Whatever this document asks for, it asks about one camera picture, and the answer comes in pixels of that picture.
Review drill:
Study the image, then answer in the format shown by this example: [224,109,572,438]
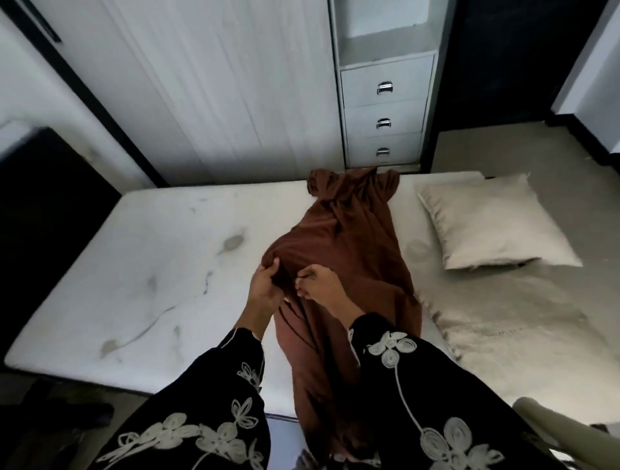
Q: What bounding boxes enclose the person's left hand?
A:
[247,257,287,316]

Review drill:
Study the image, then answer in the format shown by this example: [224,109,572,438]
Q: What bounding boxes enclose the person's right hand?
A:
[294,263,349,311]

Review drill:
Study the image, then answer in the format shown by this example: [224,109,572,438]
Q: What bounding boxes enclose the brown bed sheet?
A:
[261,167,425,461]

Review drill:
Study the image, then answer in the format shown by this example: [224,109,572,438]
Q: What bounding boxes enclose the beige pillow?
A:
[426,276,620,427]
[418,174,582,270]

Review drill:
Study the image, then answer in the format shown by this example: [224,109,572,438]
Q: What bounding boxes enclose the dark wooden bed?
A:
[0,127,301,423]

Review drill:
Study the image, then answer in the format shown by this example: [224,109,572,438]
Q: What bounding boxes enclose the white mattress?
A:
[3,170,533,422]

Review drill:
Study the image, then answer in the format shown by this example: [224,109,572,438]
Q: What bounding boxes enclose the black floral blouse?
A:
[89,313,568,470]

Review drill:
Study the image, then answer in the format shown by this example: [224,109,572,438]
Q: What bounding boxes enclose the white wardrobe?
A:
[28,0,456,187]

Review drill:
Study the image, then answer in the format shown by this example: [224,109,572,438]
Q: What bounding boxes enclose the white board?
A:
[0,119,37,158]

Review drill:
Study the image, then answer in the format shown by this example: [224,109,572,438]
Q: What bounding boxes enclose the black recessed door pull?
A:
[21,0,63,45]

